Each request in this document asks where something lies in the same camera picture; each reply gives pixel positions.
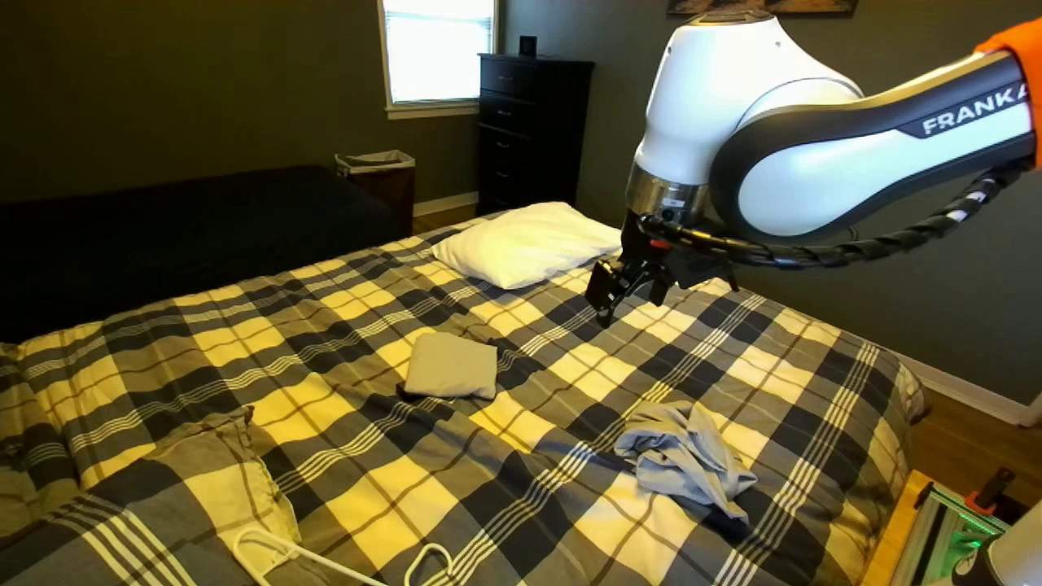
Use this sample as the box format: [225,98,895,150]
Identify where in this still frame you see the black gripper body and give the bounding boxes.
[620,213,733,298]

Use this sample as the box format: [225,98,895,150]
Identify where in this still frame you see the light blue grey pillowcase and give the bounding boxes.
[617,401,756,527]

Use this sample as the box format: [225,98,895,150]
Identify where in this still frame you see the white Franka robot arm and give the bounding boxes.
[587,6,1042,320]

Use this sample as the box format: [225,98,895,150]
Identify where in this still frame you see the white pillow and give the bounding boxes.
[433,202,621,289]

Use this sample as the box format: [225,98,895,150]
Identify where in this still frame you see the folded grey cloth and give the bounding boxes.
[405,330,498,396]

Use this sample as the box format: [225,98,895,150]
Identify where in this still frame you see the black tall dresser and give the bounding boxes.
[480,53,592,211]

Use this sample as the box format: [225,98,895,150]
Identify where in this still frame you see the dark wooden nightstand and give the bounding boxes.
[336,150,416,231]

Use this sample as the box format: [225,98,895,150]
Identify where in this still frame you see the small dark object on dresser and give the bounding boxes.
[519,34,537,58]

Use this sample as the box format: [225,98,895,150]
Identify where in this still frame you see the yellow grey plaid comforter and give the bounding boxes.
[0,238,922,586]

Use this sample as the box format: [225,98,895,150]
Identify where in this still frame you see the bright window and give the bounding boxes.
[377,0,498,121]

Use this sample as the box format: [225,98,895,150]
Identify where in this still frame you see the white hanger hook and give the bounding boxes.
[405,543,456,586]

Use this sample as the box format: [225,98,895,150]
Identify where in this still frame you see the green tool by bed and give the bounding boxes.
[892,481,1011,586]

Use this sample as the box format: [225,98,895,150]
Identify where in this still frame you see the white plastic hanger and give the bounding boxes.
[233,527,386,586]

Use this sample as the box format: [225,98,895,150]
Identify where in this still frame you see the framed wall picture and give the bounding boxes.
[669,0,860,20]

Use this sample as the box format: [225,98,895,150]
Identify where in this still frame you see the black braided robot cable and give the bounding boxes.
[649,160,1037,272]

